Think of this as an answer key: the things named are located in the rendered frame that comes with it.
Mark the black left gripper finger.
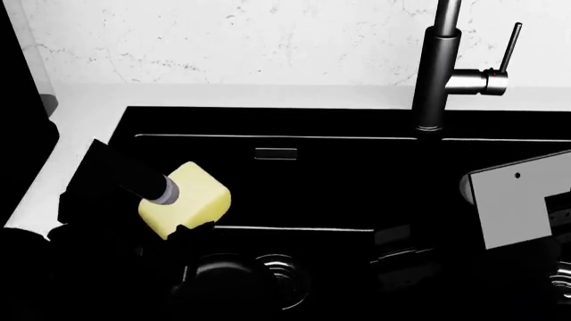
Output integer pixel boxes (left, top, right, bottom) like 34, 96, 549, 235
166, 222, 217, 243

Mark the black kitchen sink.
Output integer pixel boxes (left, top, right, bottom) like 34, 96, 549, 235
116, 105, 571, 321

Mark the dark metal faucet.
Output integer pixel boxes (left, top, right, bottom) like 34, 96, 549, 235
410, 0, 509, 136

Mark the chrome sink drain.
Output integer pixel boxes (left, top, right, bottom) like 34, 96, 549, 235
249, 252, 314, 310

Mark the thin faucet lever handle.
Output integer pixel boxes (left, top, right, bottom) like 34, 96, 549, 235
486, 21, 524, 96

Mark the rectangular sink overflow slot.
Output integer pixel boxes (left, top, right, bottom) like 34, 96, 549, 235
253, 147, 300, 161

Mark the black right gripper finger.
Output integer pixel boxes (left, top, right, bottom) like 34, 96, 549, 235
373, 224, 413, 249
368, 246, 441, 286

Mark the yellow sponge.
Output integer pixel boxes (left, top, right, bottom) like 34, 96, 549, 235
137, 160, 233, 242

